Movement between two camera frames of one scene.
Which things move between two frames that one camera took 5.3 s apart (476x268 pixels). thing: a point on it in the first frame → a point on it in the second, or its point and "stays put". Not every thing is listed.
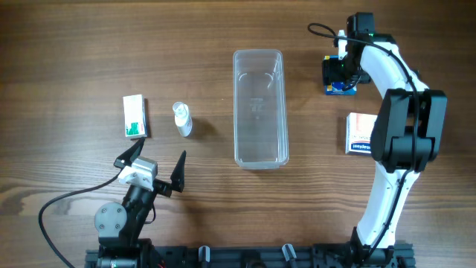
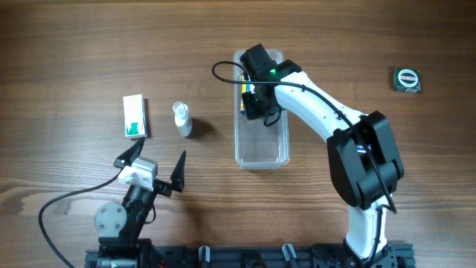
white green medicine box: [135, 115] stays put
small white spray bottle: [183, 120] stays put
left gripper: [159, 184] stays put
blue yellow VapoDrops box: [336, 88] → [246, 87]
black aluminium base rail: [285, 256] stays put
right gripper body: [343, 71] → [254, 106]
